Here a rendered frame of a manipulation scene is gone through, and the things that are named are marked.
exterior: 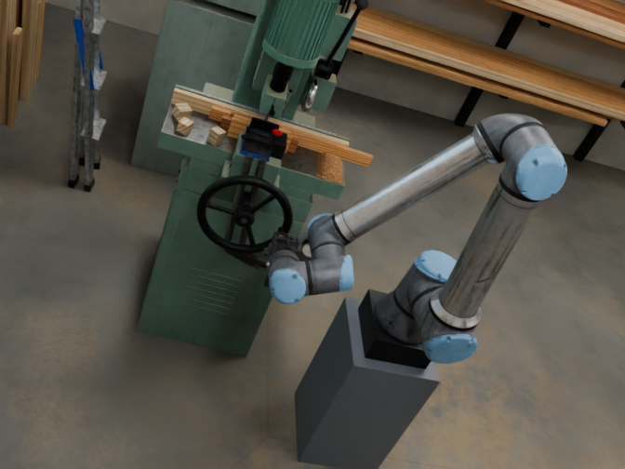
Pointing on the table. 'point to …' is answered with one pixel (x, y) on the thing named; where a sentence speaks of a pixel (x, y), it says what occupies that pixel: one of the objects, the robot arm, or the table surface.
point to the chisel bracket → (272, 99)
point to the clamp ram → (263, 125)
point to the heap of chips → (329, 167)
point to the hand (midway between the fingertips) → (277, 245)
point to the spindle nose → (282, 73)
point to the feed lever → (338, 45)
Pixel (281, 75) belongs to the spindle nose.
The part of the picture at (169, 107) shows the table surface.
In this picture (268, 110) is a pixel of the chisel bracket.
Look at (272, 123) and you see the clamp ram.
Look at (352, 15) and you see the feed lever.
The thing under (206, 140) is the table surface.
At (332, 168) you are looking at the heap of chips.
